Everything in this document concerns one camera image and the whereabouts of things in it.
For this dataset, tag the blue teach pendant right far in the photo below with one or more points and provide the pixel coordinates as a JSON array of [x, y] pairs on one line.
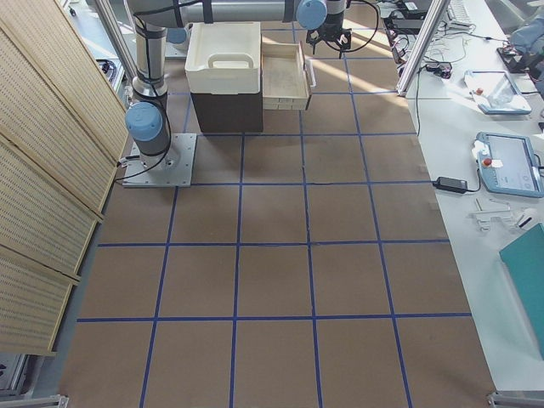
[[495, 93]]

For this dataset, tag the black adapter on right table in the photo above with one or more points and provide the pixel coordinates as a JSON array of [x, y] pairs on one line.
[[454, 185]]

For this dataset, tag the blue teach pendant right near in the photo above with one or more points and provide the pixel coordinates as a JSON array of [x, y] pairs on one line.
[[507, 164]]

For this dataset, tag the right side aluminium post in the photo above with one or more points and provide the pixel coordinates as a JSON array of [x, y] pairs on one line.
[[420, 46]]

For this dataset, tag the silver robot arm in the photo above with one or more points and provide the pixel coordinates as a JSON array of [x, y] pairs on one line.
[[162, 32]]

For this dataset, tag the brown wooden drawer cabinet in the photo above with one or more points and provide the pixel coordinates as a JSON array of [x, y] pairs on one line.
[[284, 87]]

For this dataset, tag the right side perforated panel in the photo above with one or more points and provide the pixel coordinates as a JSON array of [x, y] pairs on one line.
[[62, 133]]

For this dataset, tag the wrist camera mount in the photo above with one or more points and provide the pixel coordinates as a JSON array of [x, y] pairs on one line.
[[338, 40]]

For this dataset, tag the blue teach pendant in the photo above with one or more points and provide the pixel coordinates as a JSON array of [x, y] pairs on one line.
[[507, 164], [495, 93]]

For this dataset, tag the teal box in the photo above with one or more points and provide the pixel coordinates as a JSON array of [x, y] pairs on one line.
[[524, 260]]

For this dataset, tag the white drawer handle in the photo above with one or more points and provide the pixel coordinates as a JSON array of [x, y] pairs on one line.
[[310, 70]]

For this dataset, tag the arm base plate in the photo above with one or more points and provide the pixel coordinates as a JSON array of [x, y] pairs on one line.
[[173, 170]]

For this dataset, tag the clear acrylic bracket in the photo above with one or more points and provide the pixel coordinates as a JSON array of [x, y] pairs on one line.
[[487, 212]]

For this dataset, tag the white plastic tray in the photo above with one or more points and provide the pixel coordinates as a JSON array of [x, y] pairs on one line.
[[224, 58]]

